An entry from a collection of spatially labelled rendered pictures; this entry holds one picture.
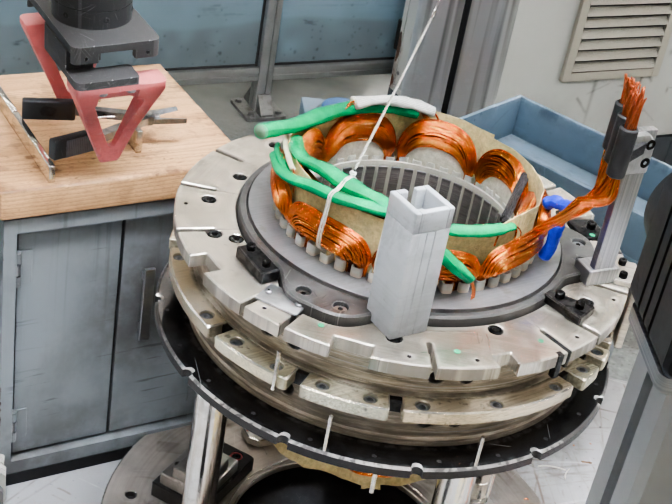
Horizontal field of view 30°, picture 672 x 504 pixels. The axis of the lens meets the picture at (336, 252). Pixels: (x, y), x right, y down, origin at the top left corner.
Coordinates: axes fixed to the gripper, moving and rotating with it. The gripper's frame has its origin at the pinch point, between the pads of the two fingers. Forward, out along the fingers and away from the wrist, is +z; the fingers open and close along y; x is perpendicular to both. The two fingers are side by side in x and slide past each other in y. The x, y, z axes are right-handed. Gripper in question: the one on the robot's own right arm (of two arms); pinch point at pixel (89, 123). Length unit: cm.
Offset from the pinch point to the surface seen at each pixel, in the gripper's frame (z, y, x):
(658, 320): -31, 63, -9
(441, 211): -10.2, 31.5, 9.4
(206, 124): 3.0, -2.2, 11.0
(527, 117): 6.1, -0.1, 43.6
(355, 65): 110, -190, 152
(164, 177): 2.8, 4.7, 4.3
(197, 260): -0.8, 19.8, 0.0
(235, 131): 121, -183, 112
